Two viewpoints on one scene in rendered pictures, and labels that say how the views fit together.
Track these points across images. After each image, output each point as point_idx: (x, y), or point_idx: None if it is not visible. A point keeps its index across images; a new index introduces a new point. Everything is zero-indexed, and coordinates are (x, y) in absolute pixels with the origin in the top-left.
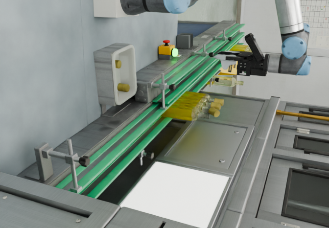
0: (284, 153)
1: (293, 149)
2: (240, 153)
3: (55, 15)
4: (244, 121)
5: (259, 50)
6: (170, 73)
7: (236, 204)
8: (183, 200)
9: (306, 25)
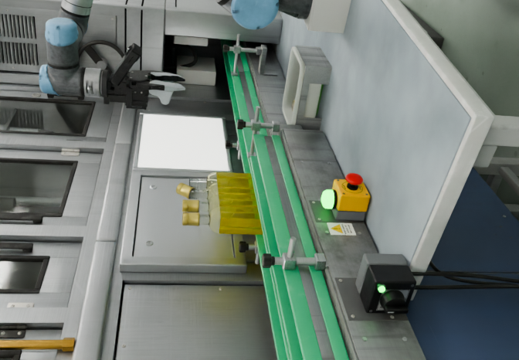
0: (66, 229)
1: (49, 253)
2: (132, 198)
3: None
4: (146, 306)
5: (117, 65)
6: (284, 168)
7: (122, 147)
8: (172, 140)
9: (52, 18)
